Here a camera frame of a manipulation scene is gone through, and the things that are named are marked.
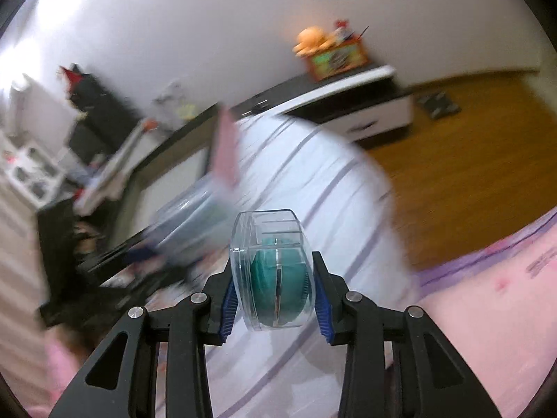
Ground white glass-door cabinet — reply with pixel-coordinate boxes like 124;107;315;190
3;139;62;206

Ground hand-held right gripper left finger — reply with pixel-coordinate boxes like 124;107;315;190
47;259;238;418

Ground clear case with teal insert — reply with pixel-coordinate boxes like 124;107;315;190
230;209;315;332

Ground black shallow tray box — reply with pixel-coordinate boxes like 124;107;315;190
98;102;238;290

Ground pink cloth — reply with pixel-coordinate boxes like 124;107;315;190
41;335;90;418

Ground red pointed hat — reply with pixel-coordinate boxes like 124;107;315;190
58;64;86;86

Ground small toys in red box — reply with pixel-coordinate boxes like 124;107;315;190
333;20;370;45

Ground pink printed blanket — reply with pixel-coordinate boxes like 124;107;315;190
415;209;557;418

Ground orange octopus plush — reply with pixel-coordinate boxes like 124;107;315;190
292;27;337;57

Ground black and white low cabinet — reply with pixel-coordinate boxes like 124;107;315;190
230;64;414;145

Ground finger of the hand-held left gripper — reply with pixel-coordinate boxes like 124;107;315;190
76;231;157;271

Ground white desk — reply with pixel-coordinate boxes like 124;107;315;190
76;119;151;212

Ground black floor scale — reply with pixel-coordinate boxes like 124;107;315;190
415;91;462;121

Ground black computer tower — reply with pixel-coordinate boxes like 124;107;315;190
67;74;141;163

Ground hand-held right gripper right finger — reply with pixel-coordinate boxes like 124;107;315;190
310;250;503;418

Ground red printed storage box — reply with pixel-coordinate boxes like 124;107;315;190
305;37;371;83

